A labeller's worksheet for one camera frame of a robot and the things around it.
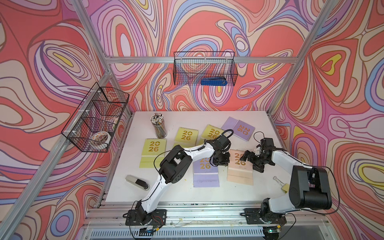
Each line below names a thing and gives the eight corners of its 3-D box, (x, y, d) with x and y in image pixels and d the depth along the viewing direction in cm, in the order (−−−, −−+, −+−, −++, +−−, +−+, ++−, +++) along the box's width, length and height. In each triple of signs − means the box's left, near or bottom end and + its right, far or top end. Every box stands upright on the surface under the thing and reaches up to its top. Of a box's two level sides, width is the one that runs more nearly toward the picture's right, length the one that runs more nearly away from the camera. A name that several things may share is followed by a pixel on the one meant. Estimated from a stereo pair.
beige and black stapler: (126, 181, 88) (123, 178, 83) (130, 177, 89) (126, 173, 85) (147, 191, 84) (145, 188, 80) (150, 186, 86) (148, 182, 81)
